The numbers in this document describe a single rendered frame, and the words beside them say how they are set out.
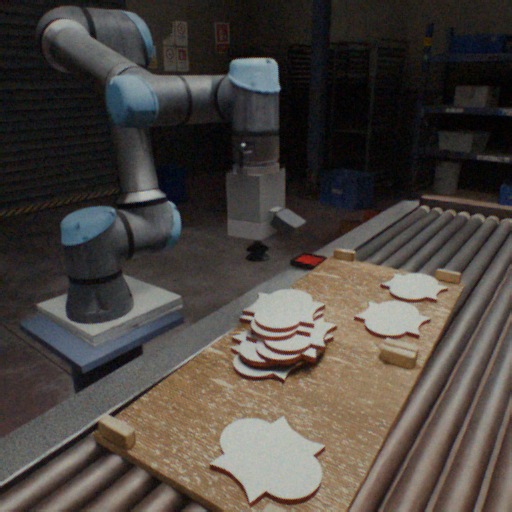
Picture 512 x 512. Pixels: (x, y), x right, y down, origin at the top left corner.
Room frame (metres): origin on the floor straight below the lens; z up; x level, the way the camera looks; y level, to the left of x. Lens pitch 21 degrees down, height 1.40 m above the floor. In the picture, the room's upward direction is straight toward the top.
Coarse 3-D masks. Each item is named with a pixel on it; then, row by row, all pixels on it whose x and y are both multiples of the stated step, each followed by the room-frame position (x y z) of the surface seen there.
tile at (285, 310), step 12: (264, 300) 0.78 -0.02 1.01; (276, 300) 0.78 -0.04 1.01; (288, 300) 0.78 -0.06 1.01; (300, 300) 0.78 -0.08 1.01; (252, 312) 0.74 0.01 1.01; (264, 312) 0.73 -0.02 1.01; (276, 312) 0.73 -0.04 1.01; (288, 312) 0.73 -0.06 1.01; (300, 312) 0.73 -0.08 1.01; (312, 312) 0.73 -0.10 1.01; (264, 324) 0.69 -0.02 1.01; (276, 324) 0.69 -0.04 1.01; (288, 324) 0.69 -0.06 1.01; (300, 324) 0.70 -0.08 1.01; (312, 324) 0.69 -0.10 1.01
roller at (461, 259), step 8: (488, 224) 1.55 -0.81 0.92; (496, 224) 1.60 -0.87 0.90; (480, 232) 1.46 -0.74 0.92; (488, 232) 1.50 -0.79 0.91; (472, 240) 1.38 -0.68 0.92; (480, 240) 1.40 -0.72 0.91; (464, 248) 1.31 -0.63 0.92; (472, 248) 1.32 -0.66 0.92; (456, 256) 1.25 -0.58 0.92; (464, 256) 1.25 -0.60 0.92; (472, 256) 1.30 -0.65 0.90; (448, 264) 1.20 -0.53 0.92; (456, 264) 1.19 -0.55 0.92; (464, 264) 1.22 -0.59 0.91
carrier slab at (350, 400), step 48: (192, 384) 0.63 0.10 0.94; (240, 384) 0.63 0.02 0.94; (288, 384) 0.63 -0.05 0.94; (336, 384) 0.63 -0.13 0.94; (384, 384) 0.63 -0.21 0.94; (96, 432) 0.52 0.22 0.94; (144, 432) 0.52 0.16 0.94; (192, 432) 0.52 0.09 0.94; (336, 432) 0.52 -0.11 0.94; (384, 432) 0.52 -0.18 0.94; (192, 480) 0.44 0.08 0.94; (336, 480) 0.44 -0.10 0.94
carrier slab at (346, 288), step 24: (336, 264) 1.15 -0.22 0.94; (360, 264) 1.15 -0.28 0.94; (288, 288) 1.00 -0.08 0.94; (312, 288) 1.00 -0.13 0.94; (336, 288) 1.00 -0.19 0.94; (360, 288) 1.00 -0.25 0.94; (456, 288) 1.00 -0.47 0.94; (336, 312) 0.88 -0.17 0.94; (360, 312) 0.88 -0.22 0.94; (432, 312) 0.88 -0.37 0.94; (336, 336) 0.78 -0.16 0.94; (360, 336) 0.78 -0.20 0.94; (432, 336) 0.78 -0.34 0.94
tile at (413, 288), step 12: (396, 276) 1.04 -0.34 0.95; (408, 276) 1.04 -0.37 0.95; (420, 276) 1.04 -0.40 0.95; (384, 288) 0.99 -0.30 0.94; (396, 288) 0.97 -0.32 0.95; (408, 288) 0.97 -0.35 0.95; (420, 288) 0.97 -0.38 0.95; (432, 288) 0.97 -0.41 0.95; (444, 288) 0.97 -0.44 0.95; (408, 300) 0.92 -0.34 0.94; (420, 300) 0.92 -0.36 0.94; (432, 300) 0.92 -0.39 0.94
